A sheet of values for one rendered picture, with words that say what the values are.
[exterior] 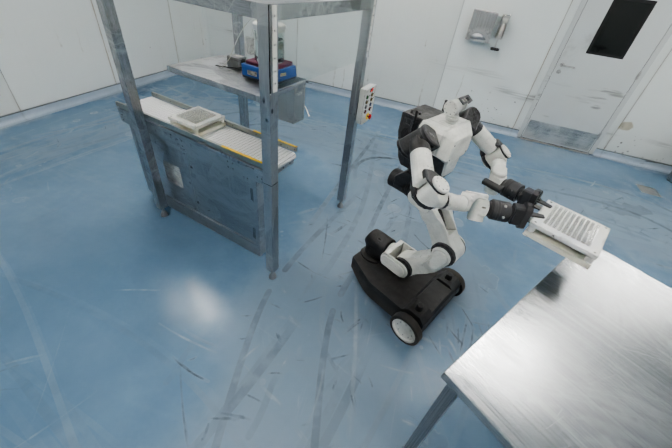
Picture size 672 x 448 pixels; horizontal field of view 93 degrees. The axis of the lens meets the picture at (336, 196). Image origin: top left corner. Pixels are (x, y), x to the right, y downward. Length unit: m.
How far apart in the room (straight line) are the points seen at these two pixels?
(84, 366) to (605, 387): 2.23
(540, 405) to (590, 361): 0.28
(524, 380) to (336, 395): 1.01
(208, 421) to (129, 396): 0.42
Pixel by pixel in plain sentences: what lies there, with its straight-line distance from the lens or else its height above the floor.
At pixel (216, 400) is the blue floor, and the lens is 1.96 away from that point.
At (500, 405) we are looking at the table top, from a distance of 1.16.
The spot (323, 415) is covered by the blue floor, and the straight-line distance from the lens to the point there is 1.91.
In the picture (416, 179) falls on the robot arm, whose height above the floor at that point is 1.15.
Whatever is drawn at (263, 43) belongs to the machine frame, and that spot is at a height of 1.50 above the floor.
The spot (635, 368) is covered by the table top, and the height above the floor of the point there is 0.85.
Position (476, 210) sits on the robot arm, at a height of 1.02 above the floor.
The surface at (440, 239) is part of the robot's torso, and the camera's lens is 1.84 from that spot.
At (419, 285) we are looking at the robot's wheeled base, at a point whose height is 0.17.
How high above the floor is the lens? 1.80
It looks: 36 degrees down
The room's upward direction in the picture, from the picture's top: 7 degrees clockwise
